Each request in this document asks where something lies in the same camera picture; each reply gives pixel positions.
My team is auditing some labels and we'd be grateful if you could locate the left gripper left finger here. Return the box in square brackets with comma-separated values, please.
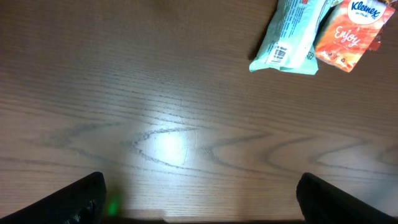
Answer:
[1, 172, 106, 224]

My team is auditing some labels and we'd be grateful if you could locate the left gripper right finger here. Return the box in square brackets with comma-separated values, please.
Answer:
[296, 172, 397, 224]

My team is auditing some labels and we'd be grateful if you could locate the mint green snack packet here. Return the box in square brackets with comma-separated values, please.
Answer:
[249, 0, 341, 75]

